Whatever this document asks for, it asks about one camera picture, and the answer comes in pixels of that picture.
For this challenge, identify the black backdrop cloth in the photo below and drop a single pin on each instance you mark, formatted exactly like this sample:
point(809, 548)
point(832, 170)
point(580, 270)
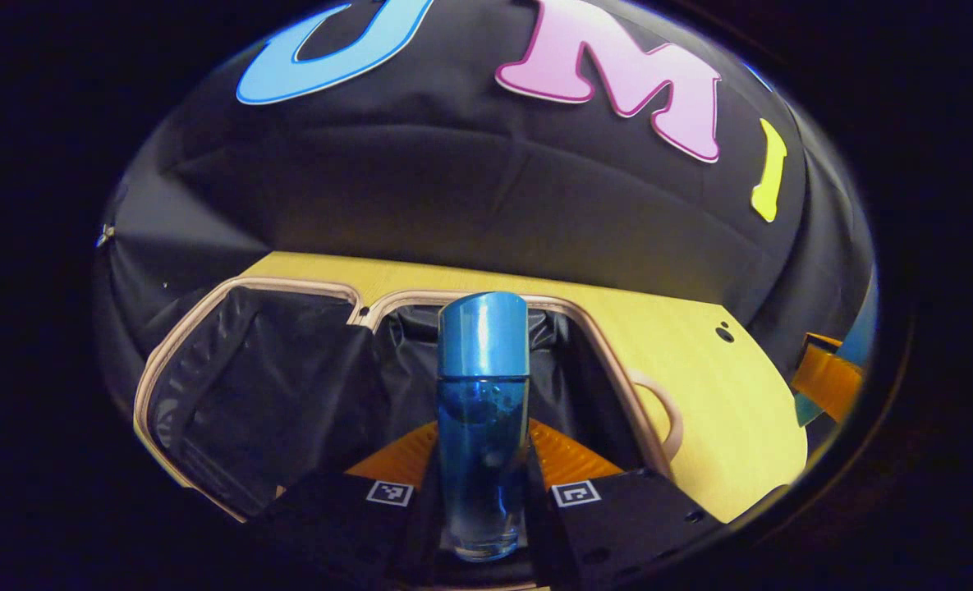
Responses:
point(453, 180)

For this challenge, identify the white cloth clip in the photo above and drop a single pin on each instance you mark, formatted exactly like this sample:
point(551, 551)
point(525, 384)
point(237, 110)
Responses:
point(105, 236)

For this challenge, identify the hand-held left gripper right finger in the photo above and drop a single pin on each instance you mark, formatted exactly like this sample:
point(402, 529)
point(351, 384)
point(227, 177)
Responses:
point(617, 525)

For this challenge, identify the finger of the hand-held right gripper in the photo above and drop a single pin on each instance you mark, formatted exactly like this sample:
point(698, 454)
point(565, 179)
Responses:
point(827, 377)

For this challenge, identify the beige pink suitcase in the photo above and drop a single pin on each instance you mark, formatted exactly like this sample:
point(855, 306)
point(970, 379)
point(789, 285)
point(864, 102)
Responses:
point(273, 386)

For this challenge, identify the tall blue glass bottle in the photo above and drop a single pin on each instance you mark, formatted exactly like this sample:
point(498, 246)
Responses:
point(483, 394)

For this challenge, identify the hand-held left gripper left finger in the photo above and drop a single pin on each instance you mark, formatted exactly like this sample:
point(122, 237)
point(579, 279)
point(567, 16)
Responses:
point(346, 525)

